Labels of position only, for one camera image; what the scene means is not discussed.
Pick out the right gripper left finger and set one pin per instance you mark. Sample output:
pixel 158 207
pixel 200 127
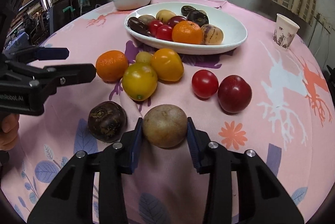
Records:
pixel 69 197

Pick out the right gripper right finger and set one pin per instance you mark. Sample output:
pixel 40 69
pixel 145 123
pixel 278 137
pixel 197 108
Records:
pixel 261 197

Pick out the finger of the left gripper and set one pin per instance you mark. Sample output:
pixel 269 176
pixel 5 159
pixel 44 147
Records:
pixel 39 53
pixel 66 75

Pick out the large orange tangerine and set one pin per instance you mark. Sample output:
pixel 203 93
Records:
pixel 111 65

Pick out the dark water chestnut front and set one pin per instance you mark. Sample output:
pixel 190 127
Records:
pixel 106 121

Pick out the yellow-green round fruit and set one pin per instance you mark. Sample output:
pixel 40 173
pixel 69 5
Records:
pixel 139 81

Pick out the small yellow-green fruit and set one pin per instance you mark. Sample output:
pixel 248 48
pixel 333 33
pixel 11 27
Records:
pixel 144 57

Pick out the orange-yellow round fruit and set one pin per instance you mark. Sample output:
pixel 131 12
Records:
pixel 168 65

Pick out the red tomato front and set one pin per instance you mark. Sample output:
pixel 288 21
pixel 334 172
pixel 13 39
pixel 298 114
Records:
pixel 164 32

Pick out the tan brown round fruit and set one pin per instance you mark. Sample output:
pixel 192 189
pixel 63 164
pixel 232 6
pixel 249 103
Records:
pixel 165 126

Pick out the red cherry tomato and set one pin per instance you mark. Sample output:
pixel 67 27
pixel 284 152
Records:
pixel 204 84

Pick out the dark purple plum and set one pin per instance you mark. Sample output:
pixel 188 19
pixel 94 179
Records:
pixel 172 22

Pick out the pale yellow round fruit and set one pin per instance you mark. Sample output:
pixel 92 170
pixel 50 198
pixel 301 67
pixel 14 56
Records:
pixel 164 16

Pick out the person's left hand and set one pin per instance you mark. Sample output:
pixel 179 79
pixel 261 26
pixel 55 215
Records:
pixel 9 132

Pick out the white oval plate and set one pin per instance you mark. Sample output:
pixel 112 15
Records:
pixel 235 33

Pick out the floral paper cup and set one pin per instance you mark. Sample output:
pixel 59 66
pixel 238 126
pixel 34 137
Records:
pixel 285 31

